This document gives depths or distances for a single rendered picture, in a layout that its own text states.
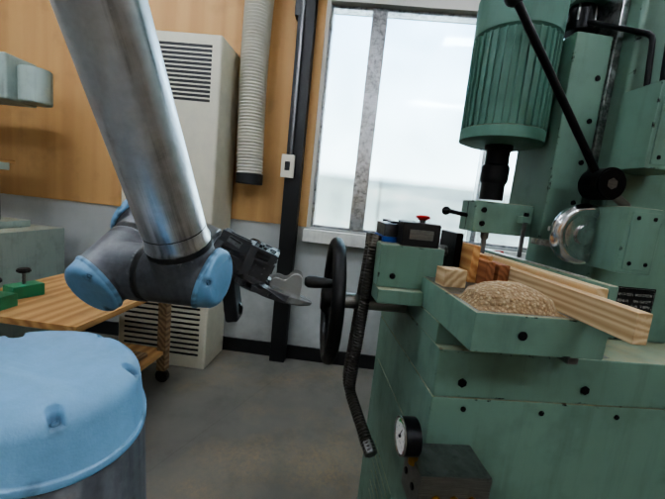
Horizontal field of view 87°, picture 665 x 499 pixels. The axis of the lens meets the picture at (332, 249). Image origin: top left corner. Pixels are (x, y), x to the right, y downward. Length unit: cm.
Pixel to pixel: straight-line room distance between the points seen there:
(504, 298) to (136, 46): 55
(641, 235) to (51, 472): 85
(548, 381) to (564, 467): 18
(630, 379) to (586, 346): 24
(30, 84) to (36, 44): 66
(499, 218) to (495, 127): 19
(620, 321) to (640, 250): 28
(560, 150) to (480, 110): 19
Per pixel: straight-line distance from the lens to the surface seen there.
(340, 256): 71
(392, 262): 73
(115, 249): 61
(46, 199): 293
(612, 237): 83
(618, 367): 86
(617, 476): 98
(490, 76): 86
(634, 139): 88
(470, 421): 75
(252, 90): 213
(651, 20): 100
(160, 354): 205
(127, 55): 44
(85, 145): 274
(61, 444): 31
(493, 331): 57
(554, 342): 62
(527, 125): 84
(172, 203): 47
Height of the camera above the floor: 103
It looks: 8 degrees down
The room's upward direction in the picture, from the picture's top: 6 degrees clockwise
